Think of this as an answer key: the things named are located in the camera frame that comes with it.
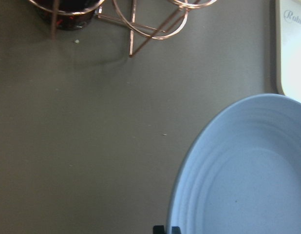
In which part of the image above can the tea bottle top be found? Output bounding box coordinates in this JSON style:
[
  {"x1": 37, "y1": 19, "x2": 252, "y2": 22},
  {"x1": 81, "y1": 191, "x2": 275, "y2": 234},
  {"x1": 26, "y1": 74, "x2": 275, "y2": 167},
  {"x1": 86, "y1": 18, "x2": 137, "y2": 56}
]
[{"x1": 31, "y1": 0, "x2": 105, "y2": 31}]

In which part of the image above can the blue plate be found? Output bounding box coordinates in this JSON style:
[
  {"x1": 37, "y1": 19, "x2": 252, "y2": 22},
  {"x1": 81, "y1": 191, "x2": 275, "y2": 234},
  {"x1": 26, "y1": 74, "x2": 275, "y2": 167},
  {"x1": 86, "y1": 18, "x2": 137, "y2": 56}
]
[{"x1": 166, "y1": 94, "x2": 301, "y2": 234}]

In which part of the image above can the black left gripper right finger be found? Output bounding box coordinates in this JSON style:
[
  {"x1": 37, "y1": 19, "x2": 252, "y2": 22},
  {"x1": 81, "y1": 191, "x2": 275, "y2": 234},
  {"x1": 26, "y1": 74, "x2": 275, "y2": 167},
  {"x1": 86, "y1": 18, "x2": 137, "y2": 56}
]
[{"x1": 171, "y1": 226, "x2": 181, "y2": 234}]

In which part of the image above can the copper wire bottle rack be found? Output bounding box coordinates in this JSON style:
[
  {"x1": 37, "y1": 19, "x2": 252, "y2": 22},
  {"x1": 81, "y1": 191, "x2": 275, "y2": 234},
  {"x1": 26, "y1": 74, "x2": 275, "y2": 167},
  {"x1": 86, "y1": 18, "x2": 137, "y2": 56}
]
[{"x1": 27, "y1": 0, "x2": 218, "y2": 58}]

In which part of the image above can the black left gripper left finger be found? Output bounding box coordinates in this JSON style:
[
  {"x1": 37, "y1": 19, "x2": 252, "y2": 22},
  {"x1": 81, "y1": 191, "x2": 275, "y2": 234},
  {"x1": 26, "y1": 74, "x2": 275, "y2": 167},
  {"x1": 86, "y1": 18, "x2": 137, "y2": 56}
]
[{"x1": 152, "y1": 225, "x2": 165, "y2": 234}]

